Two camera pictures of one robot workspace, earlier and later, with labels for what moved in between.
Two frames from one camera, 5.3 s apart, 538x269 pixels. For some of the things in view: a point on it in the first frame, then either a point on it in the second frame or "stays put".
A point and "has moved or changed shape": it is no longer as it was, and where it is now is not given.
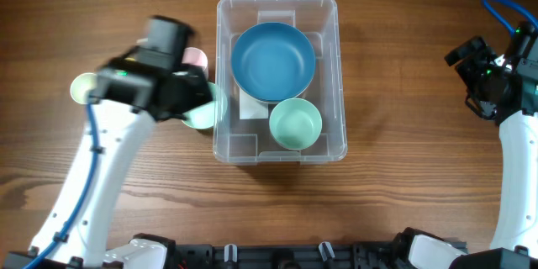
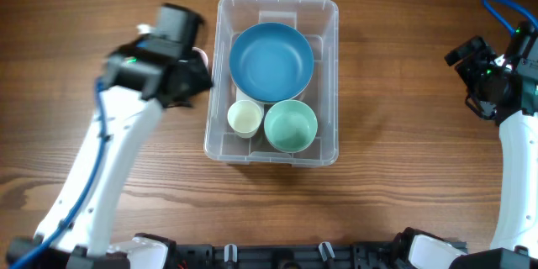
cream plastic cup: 81,85 to 244,117
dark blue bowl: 273,61 stays put
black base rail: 289,255 stays put
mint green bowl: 295,123 has moved or changed shape
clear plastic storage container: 279,60 stays put
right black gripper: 464,71 stays put
